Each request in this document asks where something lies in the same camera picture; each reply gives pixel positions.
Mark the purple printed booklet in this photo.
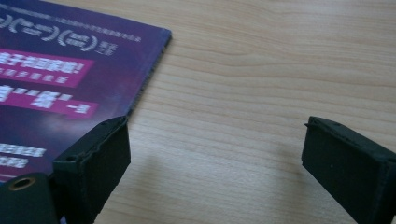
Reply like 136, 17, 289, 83
0, 0, 173, 185

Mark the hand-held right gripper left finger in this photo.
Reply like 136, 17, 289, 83
51, 115, 132, 224

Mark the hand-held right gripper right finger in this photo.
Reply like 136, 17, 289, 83
301, 116, 396, 224

